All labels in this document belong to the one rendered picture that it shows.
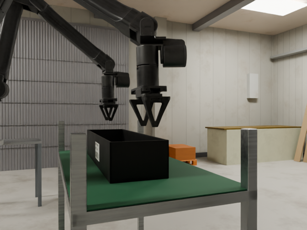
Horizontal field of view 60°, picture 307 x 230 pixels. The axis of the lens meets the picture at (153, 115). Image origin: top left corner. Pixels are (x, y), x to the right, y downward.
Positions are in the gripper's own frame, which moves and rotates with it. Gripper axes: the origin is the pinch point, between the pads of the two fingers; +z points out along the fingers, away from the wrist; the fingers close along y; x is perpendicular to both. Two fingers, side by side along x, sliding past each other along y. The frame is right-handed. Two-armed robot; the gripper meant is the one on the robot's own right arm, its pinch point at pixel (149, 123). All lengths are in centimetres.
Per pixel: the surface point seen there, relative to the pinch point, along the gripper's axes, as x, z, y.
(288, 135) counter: -509, 55, 424
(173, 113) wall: -258, -5, 538
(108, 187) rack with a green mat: 10.2, 16.1, 2.7
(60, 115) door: 8, -5, 530
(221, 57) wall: -403, -152, 538
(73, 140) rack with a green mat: 19.4, 2.5, -11.6
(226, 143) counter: -329, 64, 424
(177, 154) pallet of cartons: -222, 83, 447
